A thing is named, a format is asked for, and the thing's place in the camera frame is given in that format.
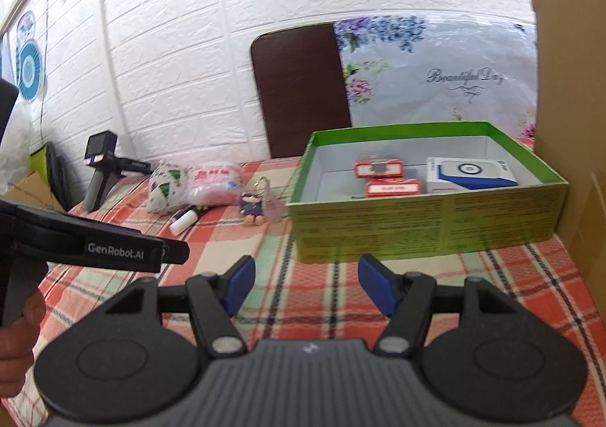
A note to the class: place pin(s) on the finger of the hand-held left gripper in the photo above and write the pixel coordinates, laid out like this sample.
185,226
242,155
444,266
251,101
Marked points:
176,253

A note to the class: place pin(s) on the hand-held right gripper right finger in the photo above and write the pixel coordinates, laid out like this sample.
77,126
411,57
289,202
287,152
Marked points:
378,287

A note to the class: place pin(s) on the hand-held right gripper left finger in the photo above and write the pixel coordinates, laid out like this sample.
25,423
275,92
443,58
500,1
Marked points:
241,284

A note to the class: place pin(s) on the white marker pen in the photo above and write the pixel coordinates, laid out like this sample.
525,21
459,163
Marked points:
184,220

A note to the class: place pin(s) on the colourful red card packet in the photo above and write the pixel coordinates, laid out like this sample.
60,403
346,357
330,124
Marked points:
251,209

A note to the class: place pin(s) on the pink tissue packet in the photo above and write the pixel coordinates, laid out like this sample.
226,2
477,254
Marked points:
213,183

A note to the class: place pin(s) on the green cardboard box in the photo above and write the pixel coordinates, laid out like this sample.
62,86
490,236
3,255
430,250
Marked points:
426,219

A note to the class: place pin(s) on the person's left hand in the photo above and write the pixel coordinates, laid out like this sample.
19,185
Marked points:
19,351

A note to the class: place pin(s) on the small cardboard box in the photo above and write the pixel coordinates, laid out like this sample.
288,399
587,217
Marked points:
38,193

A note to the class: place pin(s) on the plaid tablecloth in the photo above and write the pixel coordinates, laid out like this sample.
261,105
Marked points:
307,285

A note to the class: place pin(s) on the black bag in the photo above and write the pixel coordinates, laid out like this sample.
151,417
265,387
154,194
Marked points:
57,176

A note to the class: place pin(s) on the idle black gripper device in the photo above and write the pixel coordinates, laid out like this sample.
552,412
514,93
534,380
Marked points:
102,171

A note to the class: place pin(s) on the small red white box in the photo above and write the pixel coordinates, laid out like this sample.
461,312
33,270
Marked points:
393,188
378,168

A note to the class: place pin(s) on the dark brown board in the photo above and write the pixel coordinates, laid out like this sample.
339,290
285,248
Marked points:
298,91

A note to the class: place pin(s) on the floral printed cloth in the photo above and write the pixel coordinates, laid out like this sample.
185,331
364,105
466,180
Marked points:
426,86

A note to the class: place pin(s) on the brown cardboard flap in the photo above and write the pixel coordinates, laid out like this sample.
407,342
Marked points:
573,77

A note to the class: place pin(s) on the blue round wall sticker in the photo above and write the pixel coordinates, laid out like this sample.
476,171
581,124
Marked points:
29,67

